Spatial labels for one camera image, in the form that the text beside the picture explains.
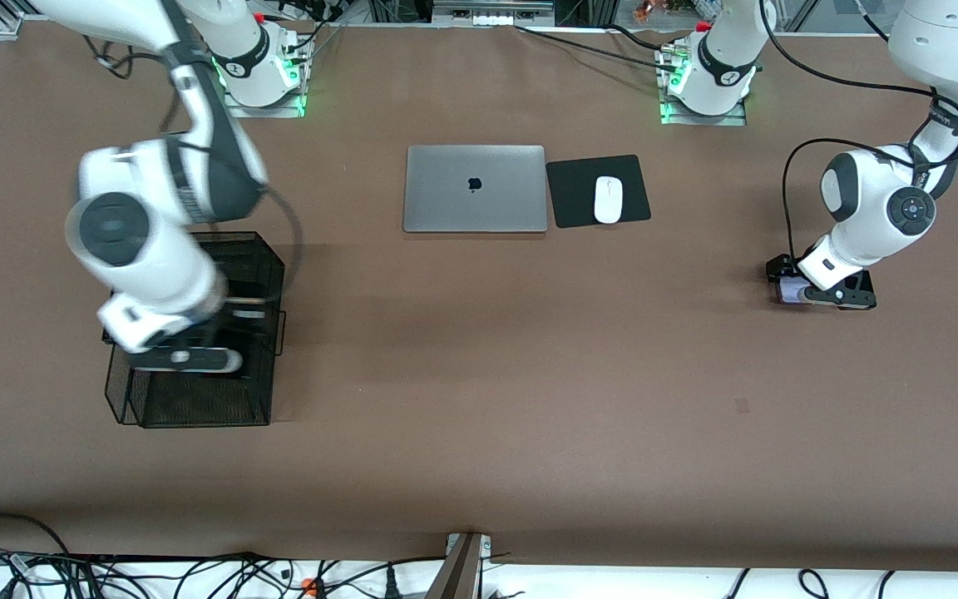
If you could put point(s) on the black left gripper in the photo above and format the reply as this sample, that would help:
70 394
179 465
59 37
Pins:
779 269

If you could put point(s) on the small black flip phone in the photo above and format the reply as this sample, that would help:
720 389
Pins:
870 279

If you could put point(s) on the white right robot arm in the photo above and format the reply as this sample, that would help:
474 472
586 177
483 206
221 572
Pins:
138 249

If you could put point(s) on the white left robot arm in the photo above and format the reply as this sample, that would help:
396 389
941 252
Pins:
936 42

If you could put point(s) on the black mesh two-tier tray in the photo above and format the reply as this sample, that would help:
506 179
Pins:
254 274

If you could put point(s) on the white computer mouse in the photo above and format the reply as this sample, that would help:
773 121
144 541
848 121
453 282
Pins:
609 200

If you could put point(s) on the black mouse pad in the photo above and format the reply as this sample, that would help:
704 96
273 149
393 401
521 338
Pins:
570 200

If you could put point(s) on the silver closed laptop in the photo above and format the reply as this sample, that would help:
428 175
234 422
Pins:
446 183

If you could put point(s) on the grey socket strip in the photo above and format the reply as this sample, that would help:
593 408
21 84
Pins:
487 15

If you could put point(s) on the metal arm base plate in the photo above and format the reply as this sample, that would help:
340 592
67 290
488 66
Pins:
728 121
263 112

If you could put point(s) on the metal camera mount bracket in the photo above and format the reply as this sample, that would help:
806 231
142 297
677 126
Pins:
462 574

